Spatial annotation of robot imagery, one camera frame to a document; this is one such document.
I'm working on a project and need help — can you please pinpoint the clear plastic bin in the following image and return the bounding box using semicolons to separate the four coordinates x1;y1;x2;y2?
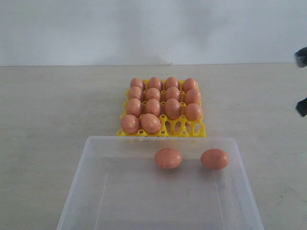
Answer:
58;136;263;230

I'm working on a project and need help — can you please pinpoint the yellow plastic egg tray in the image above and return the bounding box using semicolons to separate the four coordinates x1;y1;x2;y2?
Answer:
116;79;206;138

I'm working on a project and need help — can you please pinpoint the brown egg large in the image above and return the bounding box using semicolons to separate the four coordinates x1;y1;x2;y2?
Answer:
120;114;141;134

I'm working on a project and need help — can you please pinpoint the brown egg corner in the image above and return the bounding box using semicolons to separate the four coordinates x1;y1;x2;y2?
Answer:
126;98;142;117

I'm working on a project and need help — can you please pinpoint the brown egg tray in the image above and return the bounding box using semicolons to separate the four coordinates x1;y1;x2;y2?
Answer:
165;77;179;90
148;77;163;91
130;78;146;90

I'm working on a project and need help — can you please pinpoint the brown egg bin bottom edge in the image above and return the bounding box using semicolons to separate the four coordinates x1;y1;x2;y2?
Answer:
165;86;181;102

